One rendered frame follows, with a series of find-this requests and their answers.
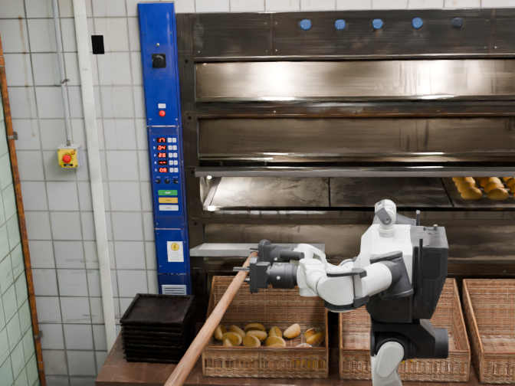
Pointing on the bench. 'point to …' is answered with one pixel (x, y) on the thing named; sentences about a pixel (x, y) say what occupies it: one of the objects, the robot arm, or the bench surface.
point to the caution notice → (175, 251)
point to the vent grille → (174, 289)
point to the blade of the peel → (237, 249)
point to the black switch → (159, 60)
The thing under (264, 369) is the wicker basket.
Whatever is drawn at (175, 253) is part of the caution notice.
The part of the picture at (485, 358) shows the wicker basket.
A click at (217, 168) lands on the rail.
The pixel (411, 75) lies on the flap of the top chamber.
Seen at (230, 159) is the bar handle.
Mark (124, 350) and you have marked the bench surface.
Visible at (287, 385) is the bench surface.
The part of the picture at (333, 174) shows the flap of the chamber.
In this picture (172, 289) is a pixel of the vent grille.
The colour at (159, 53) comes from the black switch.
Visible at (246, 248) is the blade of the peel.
